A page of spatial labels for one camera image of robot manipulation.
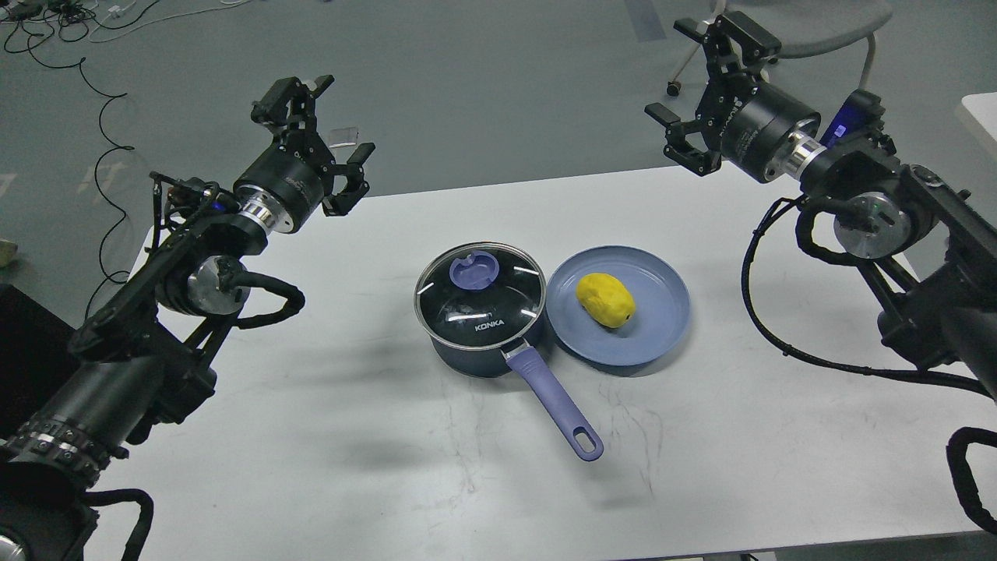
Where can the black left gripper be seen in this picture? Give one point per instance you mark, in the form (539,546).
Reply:
(298,169)

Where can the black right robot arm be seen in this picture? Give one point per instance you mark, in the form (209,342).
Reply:
(926,255)

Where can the blue round plate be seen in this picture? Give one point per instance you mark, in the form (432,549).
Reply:
(663,308)

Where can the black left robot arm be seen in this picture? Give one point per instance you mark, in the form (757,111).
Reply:
(145,357)

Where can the white side table corner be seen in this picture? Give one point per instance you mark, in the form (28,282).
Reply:
(977,111)

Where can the clear floor tape marker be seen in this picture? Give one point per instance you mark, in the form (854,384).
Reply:
(344,137)

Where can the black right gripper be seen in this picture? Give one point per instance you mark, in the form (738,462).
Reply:
(747,122)

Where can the glass pot lid purple knob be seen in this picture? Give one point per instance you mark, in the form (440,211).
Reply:
(480,296)

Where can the yellow potato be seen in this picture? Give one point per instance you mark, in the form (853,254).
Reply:
(606,299)

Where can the dark blue saucepan purple handle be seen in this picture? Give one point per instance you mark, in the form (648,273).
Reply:
(522,357)

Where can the grey office chair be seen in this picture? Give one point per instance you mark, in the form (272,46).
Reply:
(809,28)

